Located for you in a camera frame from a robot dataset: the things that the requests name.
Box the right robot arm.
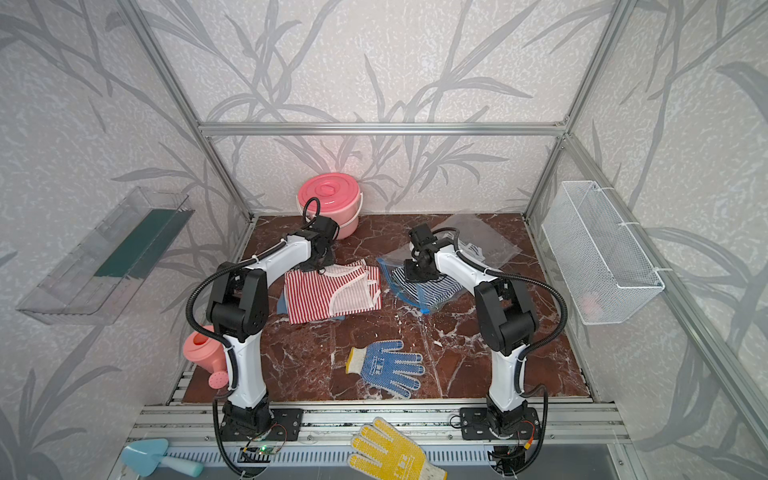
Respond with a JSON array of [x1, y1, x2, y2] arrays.
[[405, 224, 568, 438]]

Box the pink item in basket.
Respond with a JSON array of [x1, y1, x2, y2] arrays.
[[580, 292, 604, 322]]

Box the blue dotted work glove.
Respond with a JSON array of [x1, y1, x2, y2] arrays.
[[345, 340, 425, 399]]

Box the yellow dotted work glove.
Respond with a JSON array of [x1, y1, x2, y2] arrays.
[[348, 417, 448, 480]]

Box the blue white striped garment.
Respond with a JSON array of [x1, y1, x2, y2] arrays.
[[387, 266, 465, 314]]

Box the light blue hand trowel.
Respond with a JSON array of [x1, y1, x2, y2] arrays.
[[120, 439, 204, 478]]

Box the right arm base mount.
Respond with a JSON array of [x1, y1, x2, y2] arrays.
[[459, 404, 540, 442]]

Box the clear vacuum storage bag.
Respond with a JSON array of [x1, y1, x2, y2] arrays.
[[377, 214, 521, 300]]

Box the red white striped garment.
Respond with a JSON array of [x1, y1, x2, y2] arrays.
[[284, 260, 381, 324]]

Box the white wire mesh basket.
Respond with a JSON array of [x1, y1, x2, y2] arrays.
[[542, 180, 665, 325]]

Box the pink watering can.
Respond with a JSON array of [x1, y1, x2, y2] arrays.
[[183, 331, 229, 390]]

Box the clear plastic wall shelf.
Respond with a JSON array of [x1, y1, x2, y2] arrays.
[[16, 187, 194, 326]]

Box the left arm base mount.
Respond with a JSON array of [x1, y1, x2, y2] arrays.
[[220, 407, 304, 442]]

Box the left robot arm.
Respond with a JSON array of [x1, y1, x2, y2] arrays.
[[185, 197, 340, 432]]

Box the pink lidded plastic bucket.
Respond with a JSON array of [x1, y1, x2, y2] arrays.
[[297, 172, 363, 240]]

